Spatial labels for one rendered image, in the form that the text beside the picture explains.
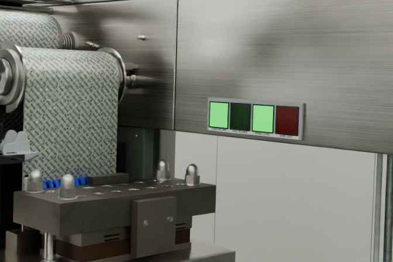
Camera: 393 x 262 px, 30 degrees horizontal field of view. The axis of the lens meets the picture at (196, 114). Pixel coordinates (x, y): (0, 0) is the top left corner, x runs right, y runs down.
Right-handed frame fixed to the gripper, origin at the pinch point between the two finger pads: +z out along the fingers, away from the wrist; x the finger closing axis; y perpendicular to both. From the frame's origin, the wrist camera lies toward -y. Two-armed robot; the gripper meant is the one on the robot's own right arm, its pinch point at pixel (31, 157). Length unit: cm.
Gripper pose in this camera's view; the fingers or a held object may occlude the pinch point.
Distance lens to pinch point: 153.0
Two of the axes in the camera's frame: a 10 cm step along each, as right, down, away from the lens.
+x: -7.0, -0.6, 7.2
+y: 0.3, -10.0, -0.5
